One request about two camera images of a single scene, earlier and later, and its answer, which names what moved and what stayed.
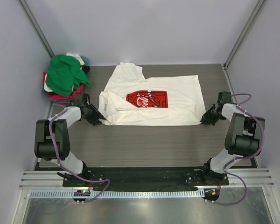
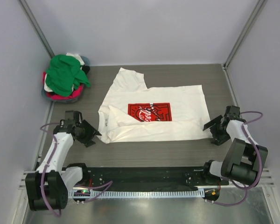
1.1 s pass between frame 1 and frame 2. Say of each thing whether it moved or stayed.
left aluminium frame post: stayed
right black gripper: moved
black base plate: stayed
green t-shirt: stayed
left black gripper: moved
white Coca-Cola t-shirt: moved
